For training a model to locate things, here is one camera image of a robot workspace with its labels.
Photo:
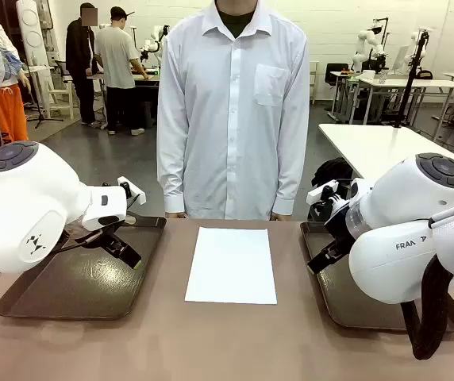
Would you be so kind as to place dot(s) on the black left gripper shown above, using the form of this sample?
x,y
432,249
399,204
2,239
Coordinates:
x,y
92,236

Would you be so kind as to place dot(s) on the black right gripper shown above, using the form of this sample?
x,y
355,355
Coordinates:
x,y
344,228

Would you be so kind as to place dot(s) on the white A4 paper stack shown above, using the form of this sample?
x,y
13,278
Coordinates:
x,y
231,266

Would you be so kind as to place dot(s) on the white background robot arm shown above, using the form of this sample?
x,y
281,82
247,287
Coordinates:
x,y
417,47
364,47
153,43

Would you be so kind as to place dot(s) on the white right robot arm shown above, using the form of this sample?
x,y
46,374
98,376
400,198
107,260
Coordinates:
x,y
401,198

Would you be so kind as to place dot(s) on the right forearm in white sleeve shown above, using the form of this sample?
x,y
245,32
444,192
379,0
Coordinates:
x,y
172,174

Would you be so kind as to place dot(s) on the left forearm in white sleeve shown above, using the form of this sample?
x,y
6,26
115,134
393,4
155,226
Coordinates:
x,y
290,174

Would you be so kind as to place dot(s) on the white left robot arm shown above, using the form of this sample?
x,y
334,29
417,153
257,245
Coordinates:
x,y
20,198

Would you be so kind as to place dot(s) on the person's left hand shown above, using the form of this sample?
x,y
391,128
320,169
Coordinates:
x,y
281,217

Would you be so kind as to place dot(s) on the person's right hand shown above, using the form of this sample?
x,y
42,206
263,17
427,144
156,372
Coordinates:
x,y
177,216

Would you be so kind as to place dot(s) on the brown plastic serving tray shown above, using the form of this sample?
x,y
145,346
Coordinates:
x,y
354,309
84,285

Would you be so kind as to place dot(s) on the black backpack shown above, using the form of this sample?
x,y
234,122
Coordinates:
x,y
332,170

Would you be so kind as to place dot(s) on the white side table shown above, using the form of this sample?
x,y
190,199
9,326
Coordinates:
x,y
370,147

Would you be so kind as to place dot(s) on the person in white shirt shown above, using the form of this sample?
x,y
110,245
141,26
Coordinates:
x,y
231,119

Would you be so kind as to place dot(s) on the black microphone stand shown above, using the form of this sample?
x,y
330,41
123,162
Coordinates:
x,y
38,107

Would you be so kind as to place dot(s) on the background workbench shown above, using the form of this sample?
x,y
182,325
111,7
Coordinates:
x,y
147,83

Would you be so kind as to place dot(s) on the white wooden chair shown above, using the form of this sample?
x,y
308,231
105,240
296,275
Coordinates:
x,y
58,95

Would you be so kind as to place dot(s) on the patterned white cup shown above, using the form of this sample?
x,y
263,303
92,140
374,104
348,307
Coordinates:
x,y
383,77

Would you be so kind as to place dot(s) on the white background desk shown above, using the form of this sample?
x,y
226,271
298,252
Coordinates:
x,y
409,85

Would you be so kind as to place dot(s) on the person in pale t-shirt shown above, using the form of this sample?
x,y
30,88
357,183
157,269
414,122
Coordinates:
x,y
116,59

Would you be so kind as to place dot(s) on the black mesh office chair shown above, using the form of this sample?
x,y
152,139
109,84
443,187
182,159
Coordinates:
x,y
63,69

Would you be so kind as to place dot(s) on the black tripod stand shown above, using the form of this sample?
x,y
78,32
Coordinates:
x,y
411,79

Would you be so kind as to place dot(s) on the person in black jacket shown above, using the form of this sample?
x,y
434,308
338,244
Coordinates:
x,y
80,59

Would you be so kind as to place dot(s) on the white standing air conditioner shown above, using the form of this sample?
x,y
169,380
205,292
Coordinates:
x,y
32,31

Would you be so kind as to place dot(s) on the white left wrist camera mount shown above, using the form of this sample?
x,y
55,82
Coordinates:
x,y
133,190

